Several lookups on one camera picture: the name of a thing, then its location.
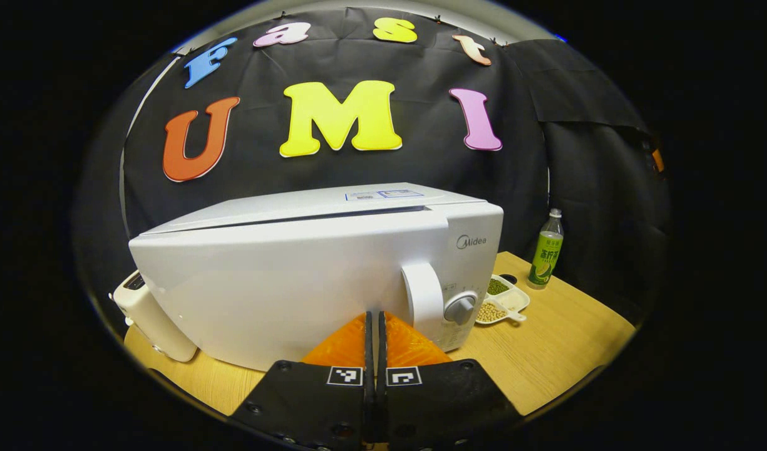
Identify white divided dish of beans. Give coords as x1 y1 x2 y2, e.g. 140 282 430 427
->
475 274 531 325

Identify green drink bottle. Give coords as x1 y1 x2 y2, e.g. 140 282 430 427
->
527 209 564 290

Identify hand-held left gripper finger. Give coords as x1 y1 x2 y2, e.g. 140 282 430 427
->
376 311 523 450
229 311 376 450

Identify white microwave oven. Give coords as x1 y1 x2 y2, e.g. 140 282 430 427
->
128 182 505 371

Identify white toaster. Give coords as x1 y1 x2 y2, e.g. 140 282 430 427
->
110 270 198 363

